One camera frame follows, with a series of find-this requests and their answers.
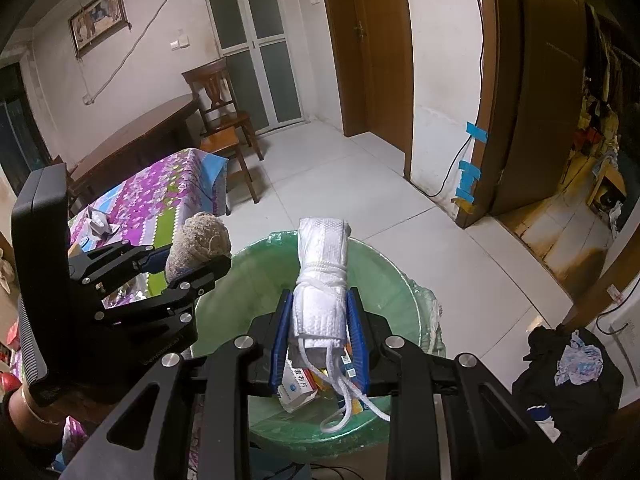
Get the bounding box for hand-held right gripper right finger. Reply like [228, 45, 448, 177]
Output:
[345, 287, 581, 480]

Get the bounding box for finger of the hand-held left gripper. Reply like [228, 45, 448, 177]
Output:
[67, 241, 171, 286]
[92, 254, 232, 333]

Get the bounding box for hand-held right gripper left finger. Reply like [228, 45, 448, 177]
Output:
[62, 287, 296, 480]

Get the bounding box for white medicine box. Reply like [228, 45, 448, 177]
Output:
[277, 360, 321, 413]

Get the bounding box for white knit cloth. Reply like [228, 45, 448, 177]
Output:
[291, 216, 393, 436]

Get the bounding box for green trash bin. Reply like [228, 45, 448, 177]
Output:
[192, 230, 446, 461]

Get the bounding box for person's left forearm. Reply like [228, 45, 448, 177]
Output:
[0, 385, 76, 471]

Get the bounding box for tissue pack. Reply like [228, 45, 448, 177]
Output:
[82, 207, 118, 241]

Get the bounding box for striped floral tablecloth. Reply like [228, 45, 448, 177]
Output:
[15, 147, 231, 471]

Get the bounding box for dark wooden dining table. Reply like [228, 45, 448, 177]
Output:
[50, 94, 201, 211]

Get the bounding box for dark window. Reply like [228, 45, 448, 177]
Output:
[0, 62, 51, 181]

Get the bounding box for wooden chair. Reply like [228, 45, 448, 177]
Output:
[181, 56, 265, 203]

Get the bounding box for black clothes pile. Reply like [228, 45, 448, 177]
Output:
[512, 325, 626, 456]

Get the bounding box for frosted glass door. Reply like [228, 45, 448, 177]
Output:
[197, 0, 307, 136]

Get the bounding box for crumpled floral cloth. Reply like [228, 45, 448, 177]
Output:
[554, 330, 606, 387]

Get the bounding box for brown wooden door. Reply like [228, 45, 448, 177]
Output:
[317, 0, 416, 178]

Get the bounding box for open dark wooden door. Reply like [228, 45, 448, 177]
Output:
[487, 0, 588, 216]

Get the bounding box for gold bracelet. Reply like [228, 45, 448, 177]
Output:
[22, 395, 63, 426]

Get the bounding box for white wall cable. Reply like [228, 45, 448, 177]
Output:
[82, 0, 203, 106]

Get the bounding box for framed wall picture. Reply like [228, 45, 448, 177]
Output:
[67, 0, 132, 58]

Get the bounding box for black power cable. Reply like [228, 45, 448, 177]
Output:
[422, 0, 488, 198]

